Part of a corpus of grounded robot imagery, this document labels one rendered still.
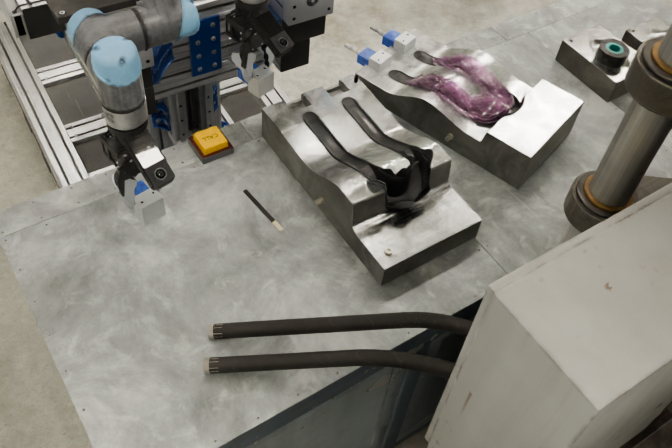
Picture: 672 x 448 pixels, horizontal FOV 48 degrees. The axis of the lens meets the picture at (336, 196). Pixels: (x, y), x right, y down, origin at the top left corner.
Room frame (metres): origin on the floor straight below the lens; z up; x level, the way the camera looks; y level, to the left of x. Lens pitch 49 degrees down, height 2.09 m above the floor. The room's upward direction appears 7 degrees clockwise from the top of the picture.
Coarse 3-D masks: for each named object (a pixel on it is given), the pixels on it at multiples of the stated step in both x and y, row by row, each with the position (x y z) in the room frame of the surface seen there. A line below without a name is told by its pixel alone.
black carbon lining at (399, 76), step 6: (414, 54) 1.58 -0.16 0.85; (420, 54) 1.59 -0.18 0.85; (426, 54) 1.59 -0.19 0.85; (420, 60) 1.56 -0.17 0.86; (426, 60) 1.57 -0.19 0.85; (432, 60) 1.57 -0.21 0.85; (390, 72) 1.50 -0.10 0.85; (396, 72) 1.50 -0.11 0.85; (402, 72) 1.50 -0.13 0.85; (396, 78) 1.48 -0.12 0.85; (402, 78) 1.48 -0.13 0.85; (408, 78) 1.48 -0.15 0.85; (414, 78) 1.48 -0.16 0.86; (516, 102) 1.42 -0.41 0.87; (522, 102) 1.40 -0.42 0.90; (516, 108) 1.40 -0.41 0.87; (510, 114) 1.33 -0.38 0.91; (492, 126) 1.32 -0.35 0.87
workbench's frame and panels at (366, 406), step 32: (416, 352) 0.82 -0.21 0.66; (448, 352) 0.91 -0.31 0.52; (352, 384) 0.71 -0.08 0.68; (384, 384) 0.78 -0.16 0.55; (416, 384) 0.85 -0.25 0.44; (288, 416) 0.62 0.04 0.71; (320, 416) 0.68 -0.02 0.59; (352, 416) 0.74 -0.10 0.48; (384, 416) 0.80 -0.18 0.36; (416, 416) 0.89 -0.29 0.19
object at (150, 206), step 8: (144, 184) 0.95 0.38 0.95; (136, 192) 0.93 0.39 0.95; (144, 192) 0.92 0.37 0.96; (152, 192) 0.93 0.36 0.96; (136, 200) 0.90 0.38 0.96; (144, 200) 0.90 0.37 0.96; (152, 200) 0.90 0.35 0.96; (160, 200) 0.91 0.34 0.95; (136, 208) 0.89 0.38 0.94; (144, 208) 0.88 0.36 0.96; (152, 208) 0.90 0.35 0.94; (160, 208) 0.91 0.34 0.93; (136, 216) 0.90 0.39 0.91; (144, 216) 0.88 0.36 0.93; (152, 216) 0.89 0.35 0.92; (160, 216) 0.91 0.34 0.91; (144, 224) 0.88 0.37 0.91
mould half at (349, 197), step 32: (320, 96) 1.33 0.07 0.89; (352, 96) 1.35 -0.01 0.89; (288, 128) 1.21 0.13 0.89; (352, 128) 1.25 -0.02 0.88; (384, 128) 1.26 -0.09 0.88; (288, 160) 1.17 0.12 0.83; (320, 160) 1.13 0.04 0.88; (384, 160) 1.12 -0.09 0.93; (448, 160) 1.14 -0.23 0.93; (320, 192) 1.07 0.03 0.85; (352, 192) 1.01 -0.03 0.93; (384, 192) 1.03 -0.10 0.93; (448, 192) 1.11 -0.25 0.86; (352, 224) 0.97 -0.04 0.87; (384, 224) 1.00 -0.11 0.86; (416, 224) 1.01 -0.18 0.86; (448, 224) 1.02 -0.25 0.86; (384, 256) 0.91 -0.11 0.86; (416, 256) 0.93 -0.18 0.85
